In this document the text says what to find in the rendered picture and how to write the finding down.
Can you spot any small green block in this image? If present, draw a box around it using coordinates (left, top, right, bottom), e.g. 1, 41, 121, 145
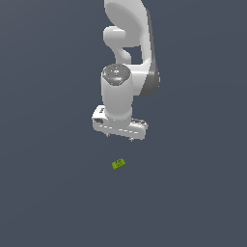
111, 157, 126, 171

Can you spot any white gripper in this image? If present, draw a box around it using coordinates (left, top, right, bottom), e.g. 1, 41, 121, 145
91, 105, 150, 143

